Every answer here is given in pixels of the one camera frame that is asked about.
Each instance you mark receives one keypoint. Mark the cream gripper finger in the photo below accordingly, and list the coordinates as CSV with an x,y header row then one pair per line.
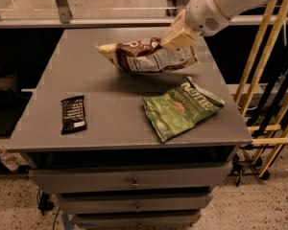
x,y
179,20
179,36

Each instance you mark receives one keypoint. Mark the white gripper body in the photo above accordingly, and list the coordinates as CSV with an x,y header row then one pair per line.
x,y
204,13

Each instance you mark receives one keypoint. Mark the brown chip bag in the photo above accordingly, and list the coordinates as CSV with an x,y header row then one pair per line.
x,y
147,56

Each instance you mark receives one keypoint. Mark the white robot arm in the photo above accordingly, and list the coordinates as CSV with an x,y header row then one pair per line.
x,y
205,18

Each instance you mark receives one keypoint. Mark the green jalapeno chip bag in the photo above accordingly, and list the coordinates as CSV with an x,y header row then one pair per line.
x,y
180,109

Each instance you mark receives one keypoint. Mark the grey drawer cabinet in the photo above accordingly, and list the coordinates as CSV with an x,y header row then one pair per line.
x,y
118,132

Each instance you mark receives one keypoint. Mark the black snack bar wrapper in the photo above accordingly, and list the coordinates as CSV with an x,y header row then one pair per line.
x,y
73,115

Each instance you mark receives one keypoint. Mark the top grey drawer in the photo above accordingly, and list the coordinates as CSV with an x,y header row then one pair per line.
x,y
88,180

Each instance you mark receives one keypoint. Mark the grey drawer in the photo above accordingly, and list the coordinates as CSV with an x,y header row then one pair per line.
x,y
88,180
138,220
134,203

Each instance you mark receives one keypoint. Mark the middle grey drawer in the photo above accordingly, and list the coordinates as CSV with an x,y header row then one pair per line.
x,y
134,203

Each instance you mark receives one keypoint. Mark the bottom grey drawer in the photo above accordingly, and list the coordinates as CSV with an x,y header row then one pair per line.
x,y
138,220

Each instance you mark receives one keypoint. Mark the black floor plug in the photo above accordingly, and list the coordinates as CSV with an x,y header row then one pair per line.
x,y
44,204

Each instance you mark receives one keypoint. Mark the metal window rail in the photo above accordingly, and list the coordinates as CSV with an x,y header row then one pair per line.
x,y
29,12

